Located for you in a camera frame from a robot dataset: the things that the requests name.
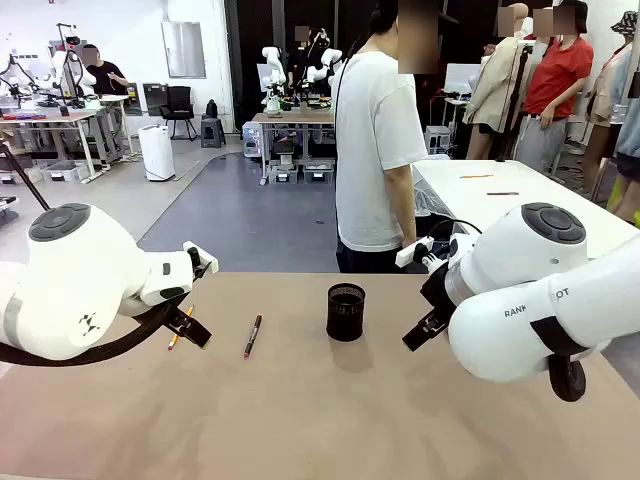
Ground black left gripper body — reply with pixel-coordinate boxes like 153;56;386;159
160;304;194;332

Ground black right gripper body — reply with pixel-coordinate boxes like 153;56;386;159
419;259;454;326

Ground yellow pencil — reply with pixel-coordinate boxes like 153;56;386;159
167;304;195;351

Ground black marker with red end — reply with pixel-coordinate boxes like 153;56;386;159
243;314;264;359

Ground person's right forearm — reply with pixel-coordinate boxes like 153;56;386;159
398;192;417;234

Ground black mesh pen holder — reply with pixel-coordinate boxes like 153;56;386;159
325;283;367;343

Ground translucent plastic sheet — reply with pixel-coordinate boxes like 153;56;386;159
412;164;451;217

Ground white table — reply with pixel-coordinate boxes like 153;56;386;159
412;158;632;261

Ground person in white t-shirt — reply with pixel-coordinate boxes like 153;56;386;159
333;0;441;274

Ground white air purifier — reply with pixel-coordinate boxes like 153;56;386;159
137;124;176;182

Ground grey stacked stools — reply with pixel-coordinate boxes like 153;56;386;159
200;114;227;149

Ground computer case with lights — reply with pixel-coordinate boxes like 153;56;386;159
242;122;264;159

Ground black office chair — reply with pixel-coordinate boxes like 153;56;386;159
159;85;199;141

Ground mannequin in beige coat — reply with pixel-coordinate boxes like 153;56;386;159
462;2;534;161

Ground white desk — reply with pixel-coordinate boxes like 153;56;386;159
82;93;135;162

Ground wooden-top background table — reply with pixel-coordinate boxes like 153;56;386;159
251;112;336;186

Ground wooden-top desk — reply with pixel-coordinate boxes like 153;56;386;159
0;112;97;184

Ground person in black t-shirt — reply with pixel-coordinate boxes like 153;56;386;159
82;43;130;96

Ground person in red shirt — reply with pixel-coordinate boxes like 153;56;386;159
514;0;596;176

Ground person in black clothes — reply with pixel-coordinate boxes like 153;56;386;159
287;25;331;99

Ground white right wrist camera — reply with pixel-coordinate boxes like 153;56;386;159
394;237;434;267

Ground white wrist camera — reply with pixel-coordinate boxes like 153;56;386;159
394;237;434;267
182;241;220;275

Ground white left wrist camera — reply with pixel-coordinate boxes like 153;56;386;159
182;241;220;275

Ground black camera cable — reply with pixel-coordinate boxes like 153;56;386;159
424;218;484;242

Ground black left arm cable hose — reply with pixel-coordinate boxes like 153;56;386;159
0;299;184;369

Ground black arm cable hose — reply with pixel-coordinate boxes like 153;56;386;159
0;299;184;369
529;314;609;404

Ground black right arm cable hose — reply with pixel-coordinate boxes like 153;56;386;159
529;314;609;404

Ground grey wall panel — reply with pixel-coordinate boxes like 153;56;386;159
160;20;207;79

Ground white robot with red camera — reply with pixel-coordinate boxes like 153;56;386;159
49;22;97;109

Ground white robot with black cables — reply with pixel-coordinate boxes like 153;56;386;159
0;52;41;109

